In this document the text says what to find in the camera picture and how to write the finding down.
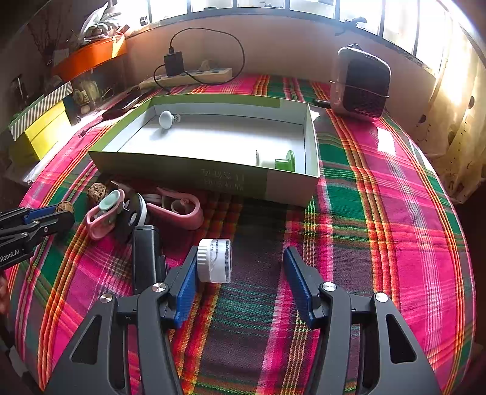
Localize yellow box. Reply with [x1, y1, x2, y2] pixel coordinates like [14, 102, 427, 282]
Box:
[9, 102, 69, 166]

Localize black phone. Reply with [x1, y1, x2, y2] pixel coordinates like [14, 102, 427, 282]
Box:
[101, 91, 147, 118]

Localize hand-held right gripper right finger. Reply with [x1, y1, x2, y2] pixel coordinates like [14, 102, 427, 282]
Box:
[283, 246, 443, 395]

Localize clear storage case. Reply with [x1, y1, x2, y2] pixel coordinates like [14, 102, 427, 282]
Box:
[57, 64, 130, 122]

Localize plaid blanket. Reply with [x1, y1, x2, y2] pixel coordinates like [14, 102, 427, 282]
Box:
[8, 74, 477, 395]

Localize large walnut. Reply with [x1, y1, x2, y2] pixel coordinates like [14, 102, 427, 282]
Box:
[87, 182, 111, 208]

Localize plastic bag with plant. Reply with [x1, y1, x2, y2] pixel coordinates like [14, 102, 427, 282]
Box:
[78, 2, 122, 44]

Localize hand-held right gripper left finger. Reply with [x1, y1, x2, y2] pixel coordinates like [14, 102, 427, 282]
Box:
[45, 246, 200, 395]

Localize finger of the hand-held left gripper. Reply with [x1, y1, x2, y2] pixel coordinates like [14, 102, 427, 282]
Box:
[0, 207, 58, 228]
[0, 211, 75, 247]

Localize beige power strip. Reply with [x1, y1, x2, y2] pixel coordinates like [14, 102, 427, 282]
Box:
[139, 67, 233, 90]

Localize black charger cable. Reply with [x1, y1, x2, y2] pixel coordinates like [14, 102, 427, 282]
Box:
[154, 27, 245, 94]

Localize green and white cardboard box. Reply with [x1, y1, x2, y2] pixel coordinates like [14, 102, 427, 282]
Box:
[88, 95, 321, 208]

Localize large pink clip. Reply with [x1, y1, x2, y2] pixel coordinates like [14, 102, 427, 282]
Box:
[146, 187, 204, 230]

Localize black rectangular device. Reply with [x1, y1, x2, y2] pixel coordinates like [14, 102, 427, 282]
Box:
[131, 225, 169, 295]

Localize white knob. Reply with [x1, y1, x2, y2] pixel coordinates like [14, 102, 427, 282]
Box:
[158, 110, 183, 130]

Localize orange box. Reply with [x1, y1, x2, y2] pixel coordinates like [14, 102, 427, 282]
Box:
[51, 36, 128, 82]

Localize dried branches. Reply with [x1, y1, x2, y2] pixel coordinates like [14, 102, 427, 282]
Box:
[26, 11, 77, 77]

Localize pink clip with mint disc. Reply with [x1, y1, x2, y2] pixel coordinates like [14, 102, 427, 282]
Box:
[85, 189, 126, 241]

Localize striped box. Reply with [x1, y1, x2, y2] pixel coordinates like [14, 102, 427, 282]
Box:
[8, 83, 74, 141]

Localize black round device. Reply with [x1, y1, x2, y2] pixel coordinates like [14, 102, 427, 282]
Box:
[114, 193, 149, 244]

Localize small space heater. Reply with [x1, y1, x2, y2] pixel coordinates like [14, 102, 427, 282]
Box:
[328, 45, 392, 121]

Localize black charger adapter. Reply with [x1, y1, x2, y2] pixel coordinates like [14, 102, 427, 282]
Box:
[164, 53, 183, 77]

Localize green and white spool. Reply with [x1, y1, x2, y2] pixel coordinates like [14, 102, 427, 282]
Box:
[255, 150, 297, 173]

